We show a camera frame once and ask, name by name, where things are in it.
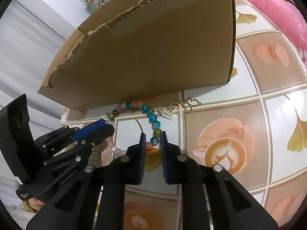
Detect multicolour bead bracelet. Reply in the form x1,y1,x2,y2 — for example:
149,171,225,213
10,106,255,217
105,101,163,159

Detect brown cardboard box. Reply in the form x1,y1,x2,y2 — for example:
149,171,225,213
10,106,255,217
39,0,236,111

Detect pink floral blanket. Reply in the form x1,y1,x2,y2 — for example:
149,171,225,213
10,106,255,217
247,0,306,64

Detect white curtain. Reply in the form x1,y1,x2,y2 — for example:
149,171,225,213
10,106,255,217
0,0,72,197

